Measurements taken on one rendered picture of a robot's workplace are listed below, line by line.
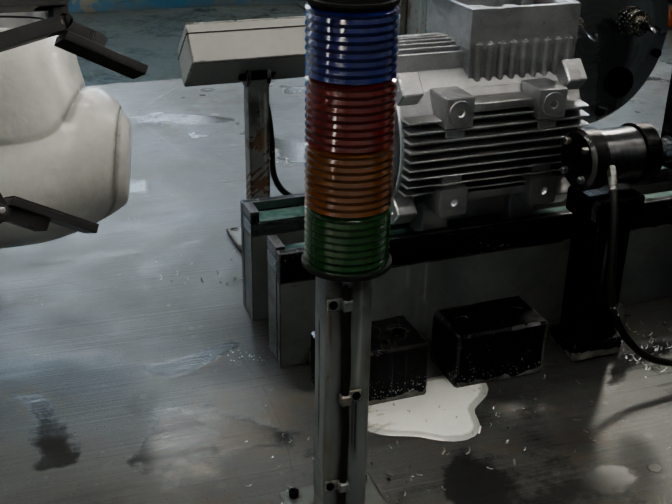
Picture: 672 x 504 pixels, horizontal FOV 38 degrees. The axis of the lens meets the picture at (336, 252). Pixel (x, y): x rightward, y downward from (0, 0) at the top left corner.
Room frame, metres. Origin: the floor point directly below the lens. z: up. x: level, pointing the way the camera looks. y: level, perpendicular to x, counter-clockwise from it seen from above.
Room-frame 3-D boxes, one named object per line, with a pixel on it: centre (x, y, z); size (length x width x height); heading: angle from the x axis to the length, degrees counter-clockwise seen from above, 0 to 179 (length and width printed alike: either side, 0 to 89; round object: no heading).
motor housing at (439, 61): (0.98, -0.13, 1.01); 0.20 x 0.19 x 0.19; 111
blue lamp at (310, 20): (0.62, -0.01, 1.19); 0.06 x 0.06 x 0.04
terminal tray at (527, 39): (1.00, -0.16, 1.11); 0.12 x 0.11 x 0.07; 111
